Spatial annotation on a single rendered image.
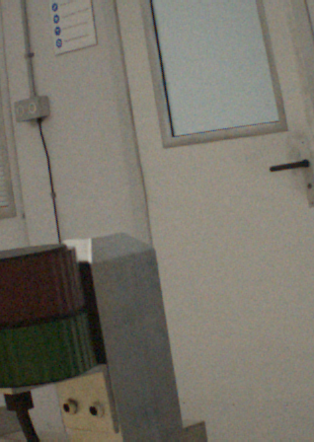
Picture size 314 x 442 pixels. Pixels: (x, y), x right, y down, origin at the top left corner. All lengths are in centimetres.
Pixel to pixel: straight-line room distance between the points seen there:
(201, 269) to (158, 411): 379
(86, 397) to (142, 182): 394
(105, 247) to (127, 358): 5
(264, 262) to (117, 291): 360
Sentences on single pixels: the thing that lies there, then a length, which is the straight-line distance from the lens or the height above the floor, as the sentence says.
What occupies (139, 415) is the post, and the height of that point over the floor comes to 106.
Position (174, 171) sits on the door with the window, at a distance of 433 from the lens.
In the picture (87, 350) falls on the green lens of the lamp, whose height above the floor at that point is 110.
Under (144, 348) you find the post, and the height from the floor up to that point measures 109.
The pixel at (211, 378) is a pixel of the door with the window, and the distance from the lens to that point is 438.
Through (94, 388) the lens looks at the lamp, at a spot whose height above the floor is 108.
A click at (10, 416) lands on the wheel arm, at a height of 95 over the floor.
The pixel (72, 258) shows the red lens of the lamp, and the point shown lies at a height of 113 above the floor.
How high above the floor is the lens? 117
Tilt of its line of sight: 3 degrees down
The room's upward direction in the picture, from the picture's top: 9 degrees counter-clockwise
